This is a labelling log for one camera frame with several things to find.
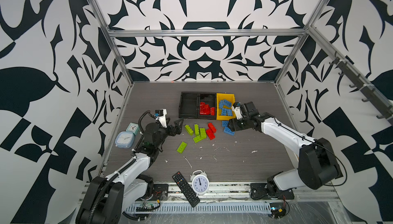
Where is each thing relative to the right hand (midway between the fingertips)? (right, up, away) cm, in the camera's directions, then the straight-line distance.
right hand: (233, 122), depth 88 cm
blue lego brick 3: (-2, +5, +14) cm, 15 cm away
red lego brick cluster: (-12, -6, +4) cm, 14 cm away
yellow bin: (-5, +15, +18) cm, 24 cm away
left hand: (-32, +4, -6) cm, 33 cm away
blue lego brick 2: (-4, +10, +17) cm, 20 cm away
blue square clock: (-62, -10, 0) cm, 63 cm away
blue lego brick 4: (-2, -6, +5) cm, 8 cm away
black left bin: (-26, +9, +20) cm, 34 cm away
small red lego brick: (-11, +6, +13) cm, 17 cm away
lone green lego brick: (-29, -14, 0) cm, 33 cm away
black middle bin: (-12, +13, +19) cm, 26 cm away
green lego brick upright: (-21, -5, +5) cm, 22 cm away
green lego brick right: (-17, -8, +1) cm, 19 cm away
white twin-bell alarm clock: (-19, -27, -13) cm, 35 cm away
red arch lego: (-16, +7, +14) cm, 22 cm away
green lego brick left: (-26, -5, +5) cm, 27 cm away
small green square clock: (-59, -4, +6) cm, 59 cm away
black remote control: (-26, -29, -15) cm, 42 cm away
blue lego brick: (0, +10, +16) cm, 19 cm away
